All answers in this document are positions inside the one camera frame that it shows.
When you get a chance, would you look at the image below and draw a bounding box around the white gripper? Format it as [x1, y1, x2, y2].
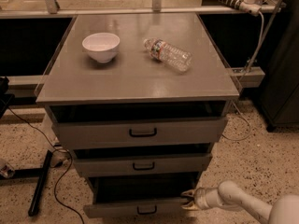
[181, 188, 221, 211]

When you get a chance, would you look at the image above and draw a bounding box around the grey bottom drawer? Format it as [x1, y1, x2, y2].
[83, 172, 199, 218]

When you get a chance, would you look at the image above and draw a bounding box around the grey drawer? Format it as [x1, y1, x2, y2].
[74, 153, 212, 177]
[52, 118, 227, 150]
[83, 172, 199, 218]

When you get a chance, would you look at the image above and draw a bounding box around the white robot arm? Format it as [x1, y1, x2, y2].
[181, 180, 299, 224]

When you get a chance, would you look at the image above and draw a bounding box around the grey top drawer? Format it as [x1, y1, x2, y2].
[52, 118, 227, 150]

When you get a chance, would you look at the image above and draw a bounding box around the grey middle drawer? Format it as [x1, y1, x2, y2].
[74, 153, 212, 177]

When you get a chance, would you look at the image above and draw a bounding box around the grey drawer cabinet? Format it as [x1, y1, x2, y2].
[35, 12, 241, 203]

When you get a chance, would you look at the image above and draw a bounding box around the dark cabinet at right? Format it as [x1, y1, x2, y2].
[256, 0, 299, 133]

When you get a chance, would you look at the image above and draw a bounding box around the clear plastic water bottle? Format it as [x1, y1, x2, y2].
[143, 38, 192, 73]

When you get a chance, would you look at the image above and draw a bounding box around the black metal floor bar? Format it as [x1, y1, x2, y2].
[28, 150, 52, 217]

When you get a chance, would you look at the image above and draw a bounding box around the white ceramic bowl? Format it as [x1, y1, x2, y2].
[82, 33, 121, 63]

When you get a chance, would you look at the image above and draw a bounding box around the small object on floor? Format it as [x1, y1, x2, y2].
[0, 159, 15, 178]

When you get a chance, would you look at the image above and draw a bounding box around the white power strip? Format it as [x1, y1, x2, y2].
[217, 0, 262, 16]

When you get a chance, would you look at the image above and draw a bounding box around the black device at left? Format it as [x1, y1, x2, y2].
[0, 77, 14, 118]

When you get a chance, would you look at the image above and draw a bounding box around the black floor cable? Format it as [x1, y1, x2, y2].
[7, 106, 86, 224]

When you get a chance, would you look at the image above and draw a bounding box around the white power cord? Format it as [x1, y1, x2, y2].
[240, 10, 265, 79]

